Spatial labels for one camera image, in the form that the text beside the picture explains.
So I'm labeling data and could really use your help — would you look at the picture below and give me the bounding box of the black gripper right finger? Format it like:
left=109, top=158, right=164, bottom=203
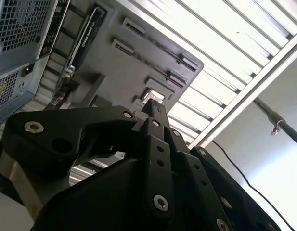
left=153, top=102, right=286, bottom=231

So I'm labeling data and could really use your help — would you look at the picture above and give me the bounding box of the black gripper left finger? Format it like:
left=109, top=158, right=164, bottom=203
left=5, top=98, right=174, bottom=218

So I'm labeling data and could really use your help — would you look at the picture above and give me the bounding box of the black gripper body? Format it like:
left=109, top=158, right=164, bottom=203
left=36, top=156, right=211, bottom=231

